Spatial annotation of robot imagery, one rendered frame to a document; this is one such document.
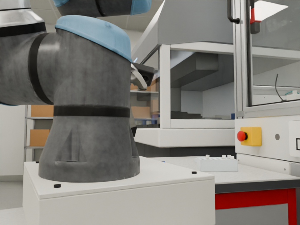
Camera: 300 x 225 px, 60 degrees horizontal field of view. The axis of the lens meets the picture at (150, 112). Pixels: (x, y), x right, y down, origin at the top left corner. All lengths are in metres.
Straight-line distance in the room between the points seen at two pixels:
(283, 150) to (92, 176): 0.74
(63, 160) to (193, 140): 1.16
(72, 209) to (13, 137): 4.83
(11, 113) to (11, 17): 4.73
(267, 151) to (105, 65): 0.78
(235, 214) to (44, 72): 0.62
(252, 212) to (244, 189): 0.07
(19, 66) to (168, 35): 1.16
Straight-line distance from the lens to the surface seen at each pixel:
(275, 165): 1.01
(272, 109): 1.01
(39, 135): 4.56
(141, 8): 0.59
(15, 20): 0.44
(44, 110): 4.55
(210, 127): 1.51
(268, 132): 1.02
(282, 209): 0.89
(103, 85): 0.36
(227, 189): 0.76
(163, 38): 1.48
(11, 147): 5.15
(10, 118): 5.15
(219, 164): 0.92
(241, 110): 1.16
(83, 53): 0.37
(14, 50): 0.44
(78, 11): 0.64
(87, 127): 0.36
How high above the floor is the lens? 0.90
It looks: 4 degrees up
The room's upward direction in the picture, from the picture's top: straight up
